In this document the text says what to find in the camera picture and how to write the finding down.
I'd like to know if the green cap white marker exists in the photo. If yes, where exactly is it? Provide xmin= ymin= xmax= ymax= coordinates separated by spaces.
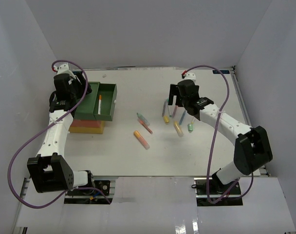
xmin=166 ymin=98 xmax=172 ymax=117

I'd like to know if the green drawer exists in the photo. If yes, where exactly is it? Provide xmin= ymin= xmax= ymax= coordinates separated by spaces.
xmin=93 ymin=82 xmax=117 ymax=121

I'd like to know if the red drawer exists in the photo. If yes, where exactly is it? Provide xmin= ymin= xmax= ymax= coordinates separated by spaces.
xmin=71 ymin=119 xmax=104 ymax=128

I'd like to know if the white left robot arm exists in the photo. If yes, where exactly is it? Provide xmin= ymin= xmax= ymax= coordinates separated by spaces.
xmin=27 ymin=63 xmax=129 ymax=195

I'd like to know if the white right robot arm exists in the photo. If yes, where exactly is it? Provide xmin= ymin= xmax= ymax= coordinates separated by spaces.
xmin=168 ymin=79 xmax=273 ymax=195

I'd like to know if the blue clear pen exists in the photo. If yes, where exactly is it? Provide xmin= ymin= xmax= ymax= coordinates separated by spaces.
xmin=179 ymin=111 xmax=186 ymax=125

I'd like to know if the yellow highlighter cap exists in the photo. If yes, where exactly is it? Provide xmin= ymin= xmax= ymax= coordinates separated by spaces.
xmin=163 ymin=116 xmax=169 ymax=124

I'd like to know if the green highlighter cap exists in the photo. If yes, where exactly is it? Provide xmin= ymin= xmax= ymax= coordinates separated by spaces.
xmin=187 ymin=123 xmax=193 ymax=132

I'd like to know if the blue table label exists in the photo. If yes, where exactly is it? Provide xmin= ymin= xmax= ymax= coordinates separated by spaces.
xmin=212 ymin=70 xmax=230 ymax=74

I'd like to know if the yellow drawer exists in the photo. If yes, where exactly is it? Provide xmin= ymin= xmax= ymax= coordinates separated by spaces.
xmin=69 ymin=122 xmax=105 ymax=134

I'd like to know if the orange cap highlighter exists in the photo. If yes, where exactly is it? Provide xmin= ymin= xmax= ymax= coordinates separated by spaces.
xmin=133 ymin=131 xmax=150 ymax=150

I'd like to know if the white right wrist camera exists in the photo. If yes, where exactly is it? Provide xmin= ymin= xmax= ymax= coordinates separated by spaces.
xmin=182 ymin=71 xmax=196 ymax=82

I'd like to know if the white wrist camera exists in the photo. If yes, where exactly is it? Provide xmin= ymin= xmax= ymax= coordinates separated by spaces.
xmin=182 ymin=71 xmax=196 ymax=82
xmin=57 ymin=63 xmax=73 ymax=76

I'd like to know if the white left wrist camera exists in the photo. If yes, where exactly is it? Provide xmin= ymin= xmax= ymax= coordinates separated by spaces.
xmin=57 ymin=63 xmax=73 ymax=76

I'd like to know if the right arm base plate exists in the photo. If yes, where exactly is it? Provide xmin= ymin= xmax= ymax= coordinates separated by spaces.
xmin=191 ymin=178 xmax=243 ymax=207

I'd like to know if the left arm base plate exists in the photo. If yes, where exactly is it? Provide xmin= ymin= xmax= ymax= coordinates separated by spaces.
xmin=64 ymin=179 xmax=115 ymax=205

